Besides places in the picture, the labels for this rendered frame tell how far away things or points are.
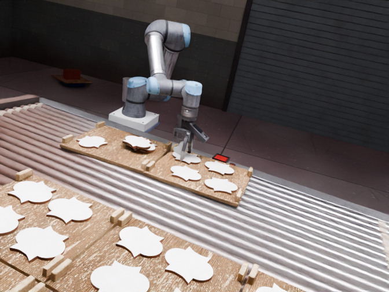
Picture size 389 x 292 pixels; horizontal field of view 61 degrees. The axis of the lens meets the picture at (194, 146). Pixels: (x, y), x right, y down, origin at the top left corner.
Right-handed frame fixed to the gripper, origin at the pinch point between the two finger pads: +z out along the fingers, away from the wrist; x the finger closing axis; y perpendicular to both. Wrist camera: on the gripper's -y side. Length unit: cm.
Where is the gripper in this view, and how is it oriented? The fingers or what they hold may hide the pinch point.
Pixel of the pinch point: (186, 156)
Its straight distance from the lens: 158.7
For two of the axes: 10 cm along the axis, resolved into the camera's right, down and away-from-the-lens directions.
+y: -9.3, -2.6, 2.5
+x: -3.2, 3.0, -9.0
